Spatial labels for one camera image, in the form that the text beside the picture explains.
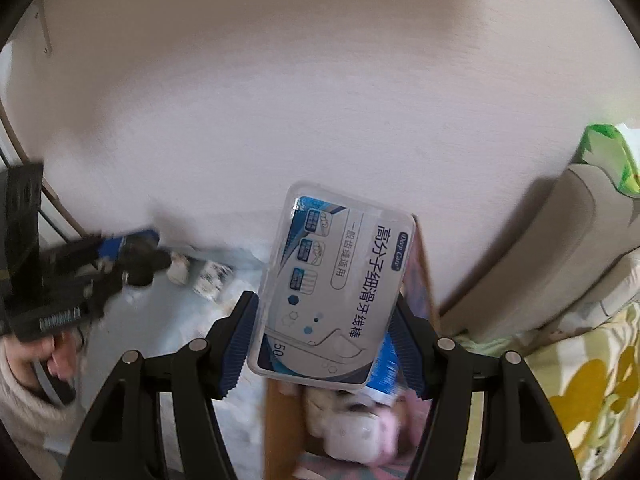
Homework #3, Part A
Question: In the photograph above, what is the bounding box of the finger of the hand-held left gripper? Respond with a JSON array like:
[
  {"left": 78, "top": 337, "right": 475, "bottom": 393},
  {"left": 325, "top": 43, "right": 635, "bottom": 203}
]
[
  {"left": 0, "top": 162, "right": 45, "bottom": 283},
  {"left": 47, "top": 229, "right": 172, "bottom": 318}
]

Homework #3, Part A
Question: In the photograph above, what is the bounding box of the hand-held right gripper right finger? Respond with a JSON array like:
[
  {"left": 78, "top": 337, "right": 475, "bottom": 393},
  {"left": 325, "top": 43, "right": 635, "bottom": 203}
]
[{"left": 387, "top": 297, "right": 582, "bottom": 480}]

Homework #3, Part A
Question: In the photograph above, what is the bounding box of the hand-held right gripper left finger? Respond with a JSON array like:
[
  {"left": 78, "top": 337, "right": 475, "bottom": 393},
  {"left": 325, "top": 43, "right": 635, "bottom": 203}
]
[{"left": 60, "top": 290, "right": 262, "bottom": 480}]

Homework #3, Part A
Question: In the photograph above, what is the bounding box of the blue foil packet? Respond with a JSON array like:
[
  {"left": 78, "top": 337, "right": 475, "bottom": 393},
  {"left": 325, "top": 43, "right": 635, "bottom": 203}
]
[{"left": 365, "top": 332, "right": 416, "bottom": 407}]

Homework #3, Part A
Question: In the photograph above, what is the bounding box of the small pink packet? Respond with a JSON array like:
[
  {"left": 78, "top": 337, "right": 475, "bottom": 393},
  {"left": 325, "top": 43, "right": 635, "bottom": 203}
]
[{"left": 367, "top": 390, "right": 418, "bottom": 463}]

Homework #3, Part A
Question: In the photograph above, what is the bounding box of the white plush toy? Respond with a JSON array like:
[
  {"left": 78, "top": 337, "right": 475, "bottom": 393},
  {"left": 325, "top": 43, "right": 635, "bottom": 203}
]
[{"left": 304, "top": 389, "right": 398, "bottom": 462}]

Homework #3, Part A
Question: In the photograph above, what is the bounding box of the pink striped cardboard box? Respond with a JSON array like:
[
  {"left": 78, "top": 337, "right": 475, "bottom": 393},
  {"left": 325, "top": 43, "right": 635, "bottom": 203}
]
[{"left": 262, "top": 217, "right": 445, "bottom": 480}]

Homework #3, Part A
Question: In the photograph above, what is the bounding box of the clear plastic floss box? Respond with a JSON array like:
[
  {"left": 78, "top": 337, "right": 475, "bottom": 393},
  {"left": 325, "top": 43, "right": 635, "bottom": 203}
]
[{"left": 247, "top": 181, "right": 417, "bottom": 392}]

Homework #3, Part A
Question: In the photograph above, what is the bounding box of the person's left forearm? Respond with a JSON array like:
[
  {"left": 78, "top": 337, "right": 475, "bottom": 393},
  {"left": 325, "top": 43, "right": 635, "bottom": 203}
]
[{"left": 0, "top": 340, "right": 90, "bottom": 463}]

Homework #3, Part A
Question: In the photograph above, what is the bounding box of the person's left hand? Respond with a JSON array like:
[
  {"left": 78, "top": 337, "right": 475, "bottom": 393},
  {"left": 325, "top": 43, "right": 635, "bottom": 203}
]
[{"left": 10, "top": 327, "right": 85, "bottom": 387}]

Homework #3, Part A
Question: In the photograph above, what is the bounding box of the small white toy figure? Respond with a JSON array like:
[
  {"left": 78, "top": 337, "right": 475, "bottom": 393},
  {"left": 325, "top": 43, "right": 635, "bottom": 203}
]
[{"left": 167, "top": 254, "right": 192, "bottom": 286}]

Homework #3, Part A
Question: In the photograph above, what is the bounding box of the black white patterned packet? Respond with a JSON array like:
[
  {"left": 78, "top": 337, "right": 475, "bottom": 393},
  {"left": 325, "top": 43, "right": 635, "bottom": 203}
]
[{"left": 192, "top": 260, "right": 235, "bottom": 303}]

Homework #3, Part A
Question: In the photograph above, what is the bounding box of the beige padded headboard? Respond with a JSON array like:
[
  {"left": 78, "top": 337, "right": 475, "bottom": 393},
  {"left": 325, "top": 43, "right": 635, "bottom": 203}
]
[{"left": 440, "top": 162, "right": 640, "bottom": 343}]

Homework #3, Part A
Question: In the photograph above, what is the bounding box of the yellow floral bedding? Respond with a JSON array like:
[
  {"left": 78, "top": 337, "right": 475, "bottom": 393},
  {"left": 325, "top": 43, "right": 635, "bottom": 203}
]
[{"left": 460, "top": 302, "right": 640, "bottom": 480}]

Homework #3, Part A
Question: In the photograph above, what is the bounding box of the green packet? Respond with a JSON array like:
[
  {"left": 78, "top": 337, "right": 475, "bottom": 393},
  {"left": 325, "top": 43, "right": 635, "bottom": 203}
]
[{"left": 580, "top": 123, "right": 640, "bottom": 196}]

